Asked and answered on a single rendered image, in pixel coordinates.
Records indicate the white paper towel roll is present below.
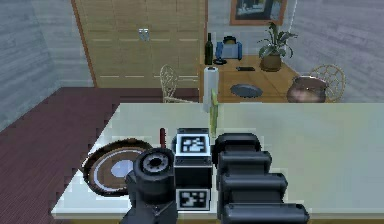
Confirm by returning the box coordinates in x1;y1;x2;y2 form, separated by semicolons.
203;66;220;114

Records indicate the wooden dining table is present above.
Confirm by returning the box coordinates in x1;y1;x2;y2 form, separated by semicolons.
198;54;301;104

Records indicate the yellow green thin stalk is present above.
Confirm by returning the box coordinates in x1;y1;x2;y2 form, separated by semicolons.
208;88;220;138

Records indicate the pale white table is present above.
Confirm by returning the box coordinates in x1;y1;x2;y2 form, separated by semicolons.
50;101;384;221

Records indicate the dark green wine bottle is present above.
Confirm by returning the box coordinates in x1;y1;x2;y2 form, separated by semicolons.
204;32;214;66

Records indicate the brown round clay pot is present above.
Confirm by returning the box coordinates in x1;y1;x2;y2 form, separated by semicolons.
286;75;330;104

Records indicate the silver door handle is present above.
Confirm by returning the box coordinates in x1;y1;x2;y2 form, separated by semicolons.
138;28;151;42

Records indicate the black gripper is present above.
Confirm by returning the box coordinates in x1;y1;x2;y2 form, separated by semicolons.
119;147;179;224

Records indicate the brown round plate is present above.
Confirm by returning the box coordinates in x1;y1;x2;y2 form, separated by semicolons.
81;138;154;198

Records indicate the red and black wand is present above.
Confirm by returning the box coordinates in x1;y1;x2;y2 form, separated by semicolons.
159;127;167;149

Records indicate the wooden room door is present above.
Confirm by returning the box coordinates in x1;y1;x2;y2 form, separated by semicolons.
70;0;210;89

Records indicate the blue toaster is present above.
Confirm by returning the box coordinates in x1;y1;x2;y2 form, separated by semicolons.
215;35;243;61

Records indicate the grey oval plate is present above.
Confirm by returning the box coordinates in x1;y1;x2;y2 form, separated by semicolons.
229;83;264;99

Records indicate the potted green house plant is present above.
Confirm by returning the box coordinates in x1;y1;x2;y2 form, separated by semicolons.
257;21;298;73

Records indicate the cream wicker chair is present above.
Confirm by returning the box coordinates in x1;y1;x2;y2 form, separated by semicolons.
308;63;347;103
159;63;200;104

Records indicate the framed wall picture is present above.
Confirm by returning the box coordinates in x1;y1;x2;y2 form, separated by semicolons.
229;0;288;27

